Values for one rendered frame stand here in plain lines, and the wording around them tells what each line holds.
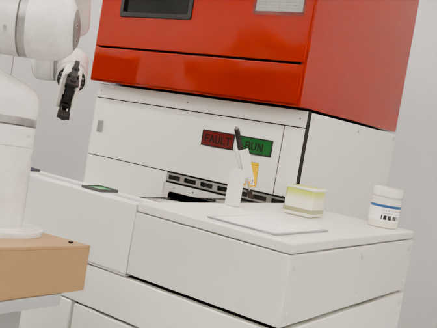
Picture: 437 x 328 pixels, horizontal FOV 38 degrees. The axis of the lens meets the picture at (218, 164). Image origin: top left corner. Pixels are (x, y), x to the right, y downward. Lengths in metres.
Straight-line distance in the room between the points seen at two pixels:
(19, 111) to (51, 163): 3.58
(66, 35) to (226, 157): 0.88
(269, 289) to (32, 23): 0.59
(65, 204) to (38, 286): 0.36
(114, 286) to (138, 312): 0.08
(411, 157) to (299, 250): 2.16
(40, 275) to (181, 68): 1.05
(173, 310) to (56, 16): 0.56
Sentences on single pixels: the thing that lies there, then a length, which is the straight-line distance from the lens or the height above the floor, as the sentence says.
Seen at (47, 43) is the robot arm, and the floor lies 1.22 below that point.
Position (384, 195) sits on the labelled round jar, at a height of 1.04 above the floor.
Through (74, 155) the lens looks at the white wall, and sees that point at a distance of 4.52.
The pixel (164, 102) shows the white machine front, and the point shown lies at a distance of 2.06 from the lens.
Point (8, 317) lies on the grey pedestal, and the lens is 1.17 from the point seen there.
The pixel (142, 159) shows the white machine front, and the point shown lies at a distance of 2.10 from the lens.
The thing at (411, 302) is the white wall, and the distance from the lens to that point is 3.24.
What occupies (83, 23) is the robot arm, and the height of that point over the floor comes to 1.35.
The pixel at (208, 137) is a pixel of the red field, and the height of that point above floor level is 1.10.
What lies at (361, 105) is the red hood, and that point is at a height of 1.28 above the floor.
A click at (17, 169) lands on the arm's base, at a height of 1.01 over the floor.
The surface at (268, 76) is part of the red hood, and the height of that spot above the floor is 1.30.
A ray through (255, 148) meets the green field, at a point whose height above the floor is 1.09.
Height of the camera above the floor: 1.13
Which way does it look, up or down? 3 degrees down
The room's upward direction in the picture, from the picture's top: 10 degrees clockwise
